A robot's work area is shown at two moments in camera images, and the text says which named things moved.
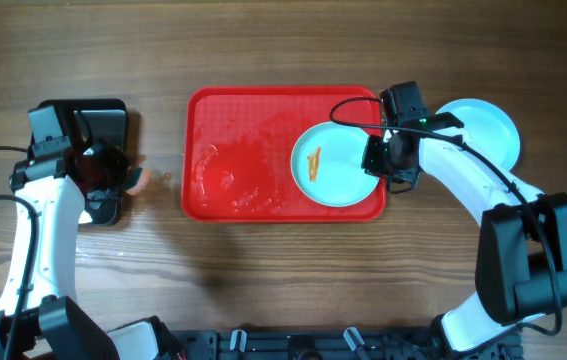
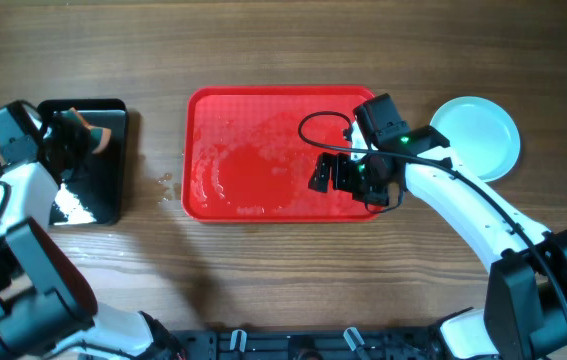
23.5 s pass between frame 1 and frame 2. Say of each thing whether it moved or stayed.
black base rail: stayed
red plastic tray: stayed
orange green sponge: moved
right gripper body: moved
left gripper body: moved
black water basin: stayed
